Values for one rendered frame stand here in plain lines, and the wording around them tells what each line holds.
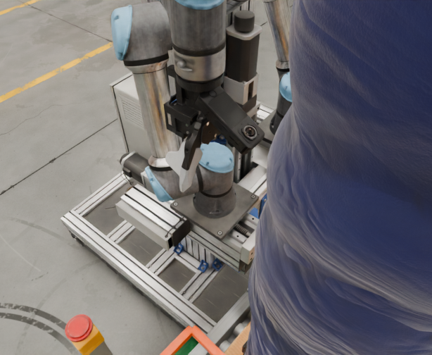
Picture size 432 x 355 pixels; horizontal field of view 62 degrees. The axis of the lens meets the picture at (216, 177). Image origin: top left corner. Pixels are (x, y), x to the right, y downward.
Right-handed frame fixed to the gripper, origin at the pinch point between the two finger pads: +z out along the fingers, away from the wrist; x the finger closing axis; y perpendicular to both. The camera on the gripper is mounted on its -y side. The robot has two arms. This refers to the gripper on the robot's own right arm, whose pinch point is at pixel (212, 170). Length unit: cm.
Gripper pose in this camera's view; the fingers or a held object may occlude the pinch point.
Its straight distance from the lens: 67.4
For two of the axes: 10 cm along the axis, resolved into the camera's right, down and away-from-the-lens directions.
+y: -7.9, -4.5, 4.2
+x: -6.2, 5.8, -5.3
